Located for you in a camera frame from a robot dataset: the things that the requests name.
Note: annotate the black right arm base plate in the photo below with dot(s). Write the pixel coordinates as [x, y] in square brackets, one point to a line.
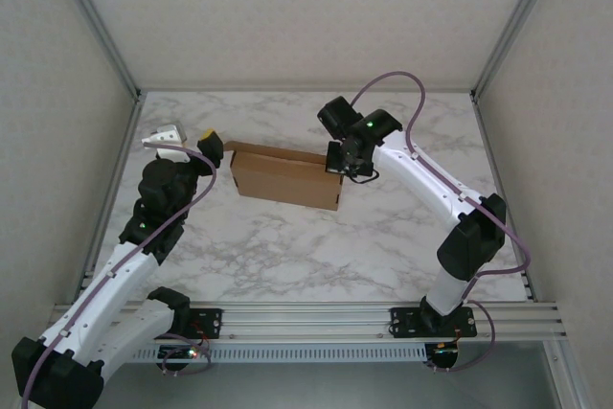
[407, 322]

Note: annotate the aluminium table side rail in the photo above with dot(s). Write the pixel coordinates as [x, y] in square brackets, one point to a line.
[503, 188]
[115, 184]

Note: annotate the brown cardboard box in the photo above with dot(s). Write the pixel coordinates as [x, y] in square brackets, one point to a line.
[287, 179]

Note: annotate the aluminium mounting rail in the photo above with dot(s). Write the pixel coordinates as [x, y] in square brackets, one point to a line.
[311, 320]

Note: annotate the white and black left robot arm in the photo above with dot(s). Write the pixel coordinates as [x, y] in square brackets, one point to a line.
[103, 303]

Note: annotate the small circuit board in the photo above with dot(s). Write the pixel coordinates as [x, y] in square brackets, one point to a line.
[179, 354]
[445, 354]

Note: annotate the aluminium frame leg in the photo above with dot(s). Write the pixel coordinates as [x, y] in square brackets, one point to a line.
[567, 375]

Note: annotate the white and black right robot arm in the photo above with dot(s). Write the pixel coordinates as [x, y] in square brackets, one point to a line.
[421, 179]

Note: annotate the aluminium frame post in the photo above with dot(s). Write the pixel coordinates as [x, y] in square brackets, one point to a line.
[515, 26]
[103, 26]

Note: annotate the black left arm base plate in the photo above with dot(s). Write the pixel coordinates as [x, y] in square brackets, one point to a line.
[211, 323]

